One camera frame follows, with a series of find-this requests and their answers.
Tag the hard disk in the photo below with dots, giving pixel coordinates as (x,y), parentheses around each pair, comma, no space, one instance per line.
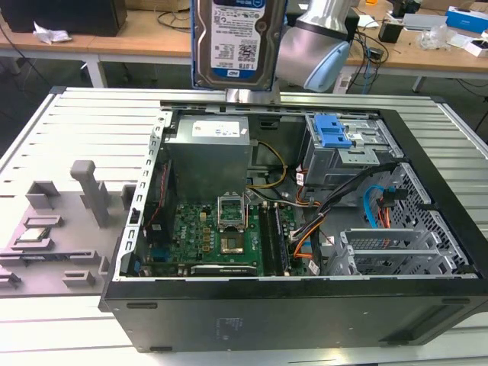
(236,42)

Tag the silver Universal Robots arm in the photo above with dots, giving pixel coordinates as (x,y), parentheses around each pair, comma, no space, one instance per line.
(316,42)

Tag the blue disk bay latch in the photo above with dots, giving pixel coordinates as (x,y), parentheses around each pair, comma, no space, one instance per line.
(329,131)

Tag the metal disk bay cage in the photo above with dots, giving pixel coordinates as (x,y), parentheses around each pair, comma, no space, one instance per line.
(343,164)

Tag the grey power supply unit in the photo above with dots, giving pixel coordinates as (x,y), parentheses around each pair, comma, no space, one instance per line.
(206,160)

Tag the CPU socket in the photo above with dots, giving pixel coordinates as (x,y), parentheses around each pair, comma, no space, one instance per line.
(232,244)

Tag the black RAM stick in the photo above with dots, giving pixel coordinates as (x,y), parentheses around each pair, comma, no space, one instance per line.
(283,244)

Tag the green motherboard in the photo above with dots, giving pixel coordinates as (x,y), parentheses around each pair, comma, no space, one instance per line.
(190,236)

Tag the black graphics card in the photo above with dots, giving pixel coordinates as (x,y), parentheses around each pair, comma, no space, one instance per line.
(225,270)

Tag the black case fan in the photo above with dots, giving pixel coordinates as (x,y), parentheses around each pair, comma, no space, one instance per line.
(160,213)

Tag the black open PC case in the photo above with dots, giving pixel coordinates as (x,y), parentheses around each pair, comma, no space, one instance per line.
(267,320)

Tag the white power adapter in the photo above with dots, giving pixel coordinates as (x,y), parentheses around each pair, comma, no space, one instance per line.
(344,84)

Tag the black computer tower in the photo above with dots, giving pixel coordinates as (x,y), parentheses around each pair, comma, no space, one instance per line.
(354,21)

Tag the grey parts rack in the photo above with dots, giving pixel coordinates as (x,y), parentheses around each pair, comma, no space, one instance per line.
(57,267)

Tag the small black box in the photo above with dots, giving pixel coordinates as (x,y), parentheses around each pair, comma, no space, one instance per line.
(390,31)

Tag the wooden desk with clutter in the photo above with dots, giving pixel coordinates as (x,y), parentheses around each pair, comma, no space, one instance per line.
(419,57)

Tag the silver CPU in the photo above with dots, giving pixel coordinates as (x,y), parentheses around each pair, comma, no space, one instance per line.
(34,235)

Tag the clear plastic bag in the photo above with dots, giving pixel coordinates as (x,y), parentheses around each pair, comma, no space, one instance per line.
(436,38)

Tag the black box on desk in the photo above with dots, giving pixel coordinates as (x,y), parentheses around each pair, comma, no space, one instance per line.
(68,17)

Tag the flat grey box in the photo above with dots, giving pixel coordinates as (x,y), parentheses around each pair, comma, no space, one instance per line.
(425,21)

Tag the crumpled white paper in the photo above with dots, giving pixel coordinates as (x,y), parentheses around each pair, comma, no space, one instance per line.
(51,33)

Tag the white open box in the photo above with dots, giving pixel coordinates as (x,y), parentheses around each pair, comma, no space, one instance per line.
(476,46)

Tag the blue cardboard box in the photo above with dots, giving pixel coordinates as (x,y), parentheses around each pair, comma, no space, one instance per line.
(467,17)

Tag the wooden desk with white frame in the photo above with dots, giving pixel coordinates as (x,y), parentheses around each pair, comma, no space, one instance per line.
(145,42)

